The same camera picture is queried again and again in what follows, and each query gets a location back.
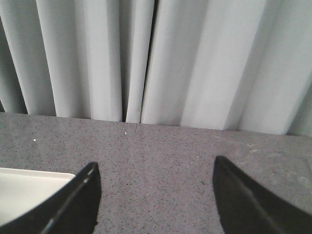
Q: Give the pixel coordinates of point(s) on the cream rectangular plastic tray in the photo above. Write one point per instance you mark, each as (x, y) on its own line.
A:
(22, 190)

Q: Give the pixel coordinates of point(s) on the grey pleated curtain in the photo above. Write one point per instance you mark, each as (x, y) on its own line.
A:
(215, 64)

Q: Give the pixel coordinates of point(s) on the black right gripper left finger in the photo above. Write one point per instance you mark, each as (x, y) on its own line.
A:
(71, 210)

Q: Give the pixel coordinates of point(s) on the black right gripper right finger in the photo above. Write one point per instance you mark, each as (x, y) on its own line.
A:
(246, 207)

